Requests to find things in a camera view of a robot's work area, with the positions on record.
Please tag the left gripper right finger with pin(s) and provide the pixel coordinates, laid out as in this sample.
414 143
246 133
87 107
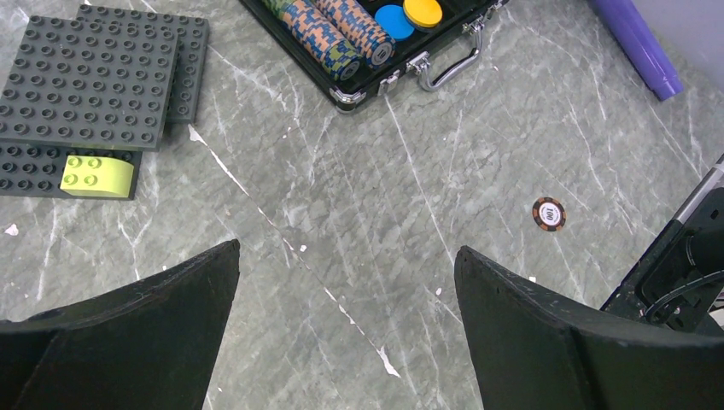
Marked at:
533 348

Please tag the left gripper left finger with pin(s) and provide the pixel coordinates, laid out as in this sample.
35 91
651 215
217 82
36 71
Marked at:
151 344

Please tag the yellow-green dice block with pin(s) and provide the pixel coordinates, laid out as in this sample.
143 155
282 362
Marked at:
97 176

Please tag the dark foam pad bottom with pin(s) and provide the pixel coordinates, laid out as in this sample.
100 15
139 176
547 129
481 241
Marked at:
35 170

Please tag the black poker case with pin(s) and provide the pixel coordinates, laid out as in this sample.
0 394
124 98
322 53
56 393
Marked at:
356 50

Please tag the purple cylinder object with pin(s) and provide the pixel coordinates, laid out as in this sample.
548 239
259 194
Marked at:
643 50

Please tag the yellow dealer button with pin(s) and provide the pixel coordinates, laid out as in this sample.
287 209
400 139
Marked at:
423 14

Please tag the blue dealer button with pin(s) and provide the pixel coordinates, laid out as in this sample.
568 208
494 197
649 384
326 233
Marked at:
393 21

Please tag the black base frame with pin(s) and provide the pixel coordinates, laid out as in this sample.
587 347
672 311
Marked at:
679 278

